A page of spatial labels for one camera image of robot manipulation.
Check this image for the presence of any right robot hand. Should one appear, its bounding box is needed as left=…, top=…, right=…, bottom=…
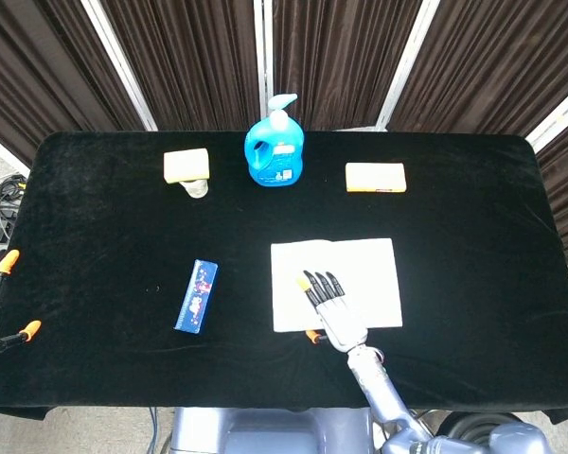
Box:
left=296, top=270, right=369, bottom=354

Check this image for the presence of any black round robot base part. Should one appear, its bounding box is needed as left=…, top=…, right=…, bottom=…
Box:
left=425, top=410, right=520, bottom=444

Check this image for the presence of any long blue printed box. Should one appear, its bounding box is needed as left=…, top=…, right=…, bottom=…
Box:
left=173, top=258, right=220, bottom=336

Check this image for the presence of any flat yellow box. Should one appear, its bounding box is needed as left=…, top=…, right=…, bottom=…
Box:
left=345, top=162, right=408, bottom=194

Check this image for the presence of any black velvet tablecloth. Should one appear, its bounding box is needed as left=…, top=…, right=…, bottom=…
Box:
left=0, top=131, right=568, bottom=425

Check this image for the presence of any blue detergent bottle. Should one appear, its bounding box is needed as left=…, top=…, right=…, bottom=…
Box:
left=243, top=93, right=306, bottom=186

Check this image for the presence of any yellow green sponge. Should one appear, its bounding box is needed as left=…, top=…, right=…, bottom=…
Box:
left=163, top=148, right=211, bottom=184

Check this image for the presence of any black cable bundle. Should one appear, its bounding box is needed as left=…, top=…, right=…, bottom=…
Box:
left=0, top=173, right=28, bottom=205

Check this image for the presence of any blue cable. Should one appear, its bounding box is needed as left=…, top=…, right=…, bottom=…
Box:
left=148, top=406, right=162, bottom=454

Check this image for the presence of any white frame post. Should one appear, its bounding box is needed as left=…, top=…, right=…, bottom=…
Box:
left=253, top=0, right=275, bottom=131
left=375, top=0, right=442, bottom=132
left=80, top=0, right=158, bottom=132
left=524, top=92, right=568, bottom=153

